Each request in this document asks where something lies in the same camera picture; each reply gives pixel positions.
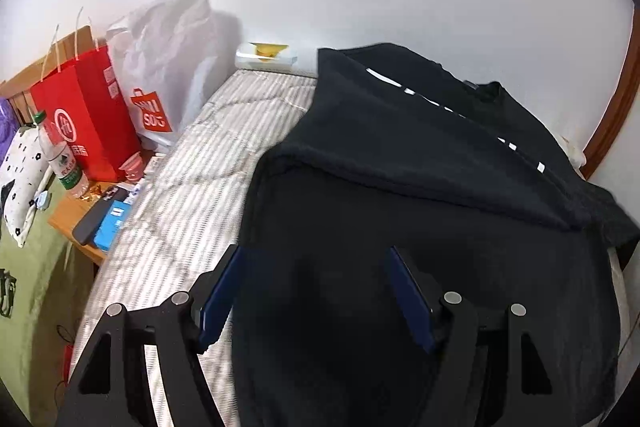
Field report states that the white plastic shopping bag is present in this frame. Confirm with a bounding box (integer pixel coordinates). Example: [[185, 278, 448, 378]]
[[105, 0, 241, 152]]

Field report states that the brown wooden door frame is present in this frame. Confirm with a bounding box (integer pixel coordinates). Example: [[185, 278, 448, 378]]
[[580, 5, 640, 179]]

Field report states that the white black spotted pillow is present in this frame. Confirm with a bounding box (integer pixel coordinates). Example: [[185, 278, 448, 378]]
[[1, 128, 52, 248]]

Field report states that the beige striped mattress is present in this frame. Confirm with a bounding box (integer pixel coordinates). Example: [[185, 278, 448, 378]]
[[69, 67, 321, 427]]

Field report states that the wooden bedside table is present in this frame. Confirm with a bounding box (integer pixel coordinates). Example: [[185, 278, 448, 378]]
[[48, 181, 134, 267]]

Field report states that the green bed sheet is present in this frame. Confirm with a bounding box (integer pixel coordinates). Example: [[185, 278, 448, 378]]
[[1, 181, 94, 426]]

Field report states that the clear plastic water bottle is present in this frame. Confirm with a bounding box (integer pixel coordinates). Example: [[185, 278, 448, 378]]
[[34, 110, 89, 198]]

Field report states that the black t-shirt white print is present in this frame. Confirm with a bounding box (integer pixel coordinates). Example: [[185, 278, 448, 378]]
[[232, 43, 639, 426]]

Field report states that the red paper shopping bag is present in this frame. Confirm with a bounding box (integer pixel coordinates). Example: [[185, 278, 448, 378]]
[[29, 24, 140, 182]]

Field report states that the purple cloth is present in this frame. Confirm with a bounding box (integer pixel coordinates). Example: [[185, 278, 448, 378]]
[[0, 98, 20, 162]]

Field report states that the blue small box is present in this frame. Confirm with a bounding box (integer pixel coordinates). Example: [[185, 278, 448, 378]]
[[93, 200, 131, 251]]

